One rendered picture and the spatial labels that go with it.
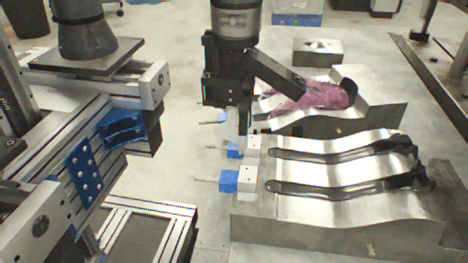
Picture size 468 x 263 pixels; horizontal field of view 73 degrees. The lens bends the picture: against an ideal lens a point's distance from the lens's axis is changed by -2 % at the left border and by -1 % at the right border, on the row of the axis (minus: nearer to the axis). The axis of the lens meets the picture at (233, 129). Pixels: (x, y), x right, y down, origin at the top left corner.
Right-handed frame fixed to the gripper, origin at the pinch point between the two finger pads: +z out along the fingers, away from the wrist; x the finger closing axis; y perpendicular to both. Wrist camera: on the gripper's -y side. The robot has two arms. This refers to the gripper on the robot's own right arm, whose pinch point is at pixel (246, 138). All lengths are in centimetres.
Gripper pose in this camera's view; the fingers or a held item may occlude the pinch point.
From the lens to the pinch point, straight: 59.4
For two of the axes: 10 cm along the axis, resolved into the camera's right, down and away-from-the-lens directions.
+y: -9.9, -0.8, 1.1
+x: -1.4, 5.9, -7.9
